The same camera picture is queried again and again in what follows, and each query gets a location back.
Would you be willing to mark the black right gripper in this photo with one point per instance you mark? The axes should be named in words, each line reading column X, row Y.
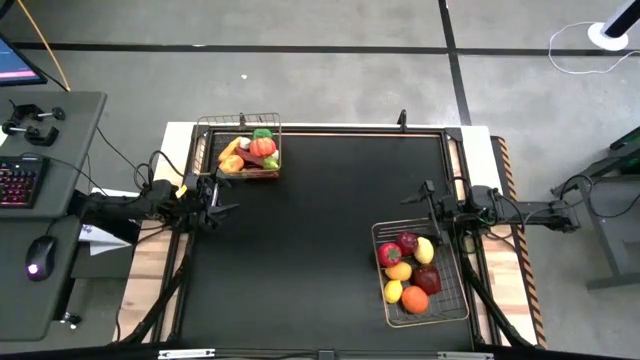
column 445, row 210

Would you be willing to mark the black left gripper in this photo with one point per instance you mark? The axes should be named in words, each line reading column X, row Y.
column 202, row 200

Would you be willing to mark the dark red apple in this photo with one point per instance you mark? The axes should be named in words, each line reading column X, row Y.
column 427, row 279
column 408, row 243

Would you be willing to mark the orange oval produce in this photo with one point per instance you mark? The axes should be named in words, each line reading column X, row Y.
column 232, row 164

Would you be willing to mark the pale yellow oval fruit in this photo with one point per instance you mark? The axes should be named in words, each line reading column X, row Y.
column 424, row 250

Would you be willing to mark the red fruit with green top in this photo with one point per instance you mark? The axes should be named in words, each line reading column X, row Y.
column 389, row 254

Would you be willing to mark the orange carrot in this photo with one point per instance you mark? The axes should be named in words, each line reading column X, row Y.
column 230, row 149

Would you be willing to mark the yellow mango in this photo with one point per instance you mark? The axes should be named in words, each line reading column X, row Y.
column 398, row 271

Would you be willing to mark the orange tomato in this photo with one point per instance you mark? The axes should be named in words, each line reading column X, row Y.
column 262, row 147

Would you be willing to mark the green bell pepper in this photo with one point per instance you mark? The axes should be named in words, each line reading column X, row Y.
column 262, row 133

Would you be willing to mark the yellow lemon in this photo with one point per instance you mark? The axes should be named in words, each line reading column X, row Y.
column 393, row 291

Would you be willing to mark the round orange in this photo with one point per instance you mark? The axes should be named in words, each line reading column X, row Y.
column 415, row 300

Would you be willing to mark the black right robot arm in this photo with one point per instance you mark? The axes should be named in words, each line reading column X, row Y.
column 530, row 212

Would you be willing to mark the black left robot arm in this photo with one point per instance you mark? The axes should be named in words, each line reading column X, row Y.
column 125, row 207

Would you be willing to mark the yellowish tag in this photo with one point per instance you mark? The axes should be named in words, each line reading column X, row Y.
column 181, row 191

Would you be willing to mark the white paper sheet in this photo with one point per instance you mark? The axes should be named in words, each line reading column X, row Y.
column 115, row 193
column 102, row 243

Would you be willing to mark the grey desk surface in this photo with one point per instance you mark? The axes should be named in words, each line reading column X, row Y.
column 20, row 310
column 75, row 150

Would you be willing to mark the black caster knob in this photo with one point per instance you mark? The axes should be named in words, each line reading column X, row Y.
column 72, row 319

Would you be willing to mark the black computer mouse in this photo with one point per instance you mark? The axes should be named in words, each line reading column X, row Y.
column 40, row 257

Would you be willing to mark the grey metal stand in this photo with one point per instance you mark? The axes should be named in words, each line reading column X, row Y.
column 607, row 250

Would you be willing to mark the black clamp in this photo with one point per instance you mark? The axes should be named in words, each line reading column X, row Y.
column 30, row 111
column 35, row 134

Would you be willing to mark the backlit keyboard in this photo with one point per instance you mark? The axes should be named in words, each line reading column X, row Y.
column 20, row 181

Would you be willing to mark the green and black device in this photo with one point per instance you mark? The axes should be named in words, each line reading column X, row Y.
column 631, row 150

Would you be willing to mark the tower device with white base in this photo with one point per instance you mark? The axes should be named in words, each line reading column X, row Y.
column 607, row 32

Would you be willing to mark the computer monitor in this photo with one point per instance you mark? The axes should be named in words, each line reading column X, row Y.
column 15, row 62

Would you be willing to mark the black frame bracket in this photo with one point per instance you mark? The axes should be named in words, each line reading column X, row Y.
column 402, row 121
column 242, row 120

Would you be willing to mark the black rig frame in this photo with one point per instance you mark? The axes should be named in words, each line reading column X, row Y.
column 350, row 129

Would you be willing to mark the silver bracket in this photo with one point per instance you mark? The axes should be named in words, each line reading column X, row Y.
column 186, row 354
column 465, row 356

